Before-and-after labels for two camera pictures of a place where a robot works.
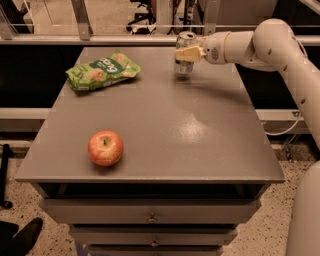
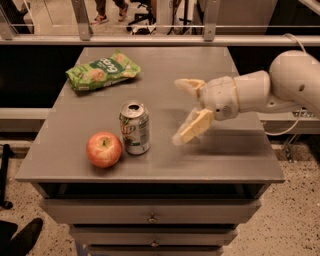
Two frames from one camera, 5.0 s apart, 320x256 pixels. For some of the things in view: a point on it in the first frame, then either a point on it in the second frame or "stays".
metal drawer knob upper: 152,218 stays
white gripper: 214,48 to 219,97
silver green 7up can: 185,40 to 134,121
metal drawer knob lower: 154,243 stays
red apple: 105,148 stays
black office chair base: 148,17 stays
